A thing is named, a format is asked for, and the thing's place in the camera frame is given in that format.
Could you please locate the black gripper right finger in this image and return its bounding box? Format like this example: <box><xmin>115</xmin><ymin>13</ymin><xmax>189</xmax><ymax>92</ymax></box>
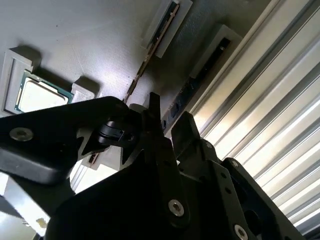
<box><xmin>171</xmin><ymin>111</ymin><xmax>305</xmax><ymax>240</ymax></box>

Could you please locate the blue RAM stick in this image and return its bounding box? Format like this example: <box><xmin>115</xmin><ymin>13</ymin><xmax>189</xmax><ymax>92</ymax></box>
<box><xmin>162</xmin><ymin>37</ymin><xmax>232</xmax><ymax>130</ymax></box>

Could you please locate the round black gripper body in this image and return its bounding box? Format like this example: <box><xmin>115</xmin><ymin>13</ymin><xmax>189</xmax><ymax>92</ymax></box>
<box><xmin>44</xmin><ymin>151</ymin><xmax>238</xmax><ymax>240</ymax></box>

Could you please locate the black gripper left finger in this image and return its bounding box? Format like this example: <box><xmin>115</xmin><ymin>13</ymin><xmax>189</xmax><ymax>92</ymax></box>
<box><xmin>0</xmin><ymin>92</ymin><xmax>192</xmax><ymax>230</ymax></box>

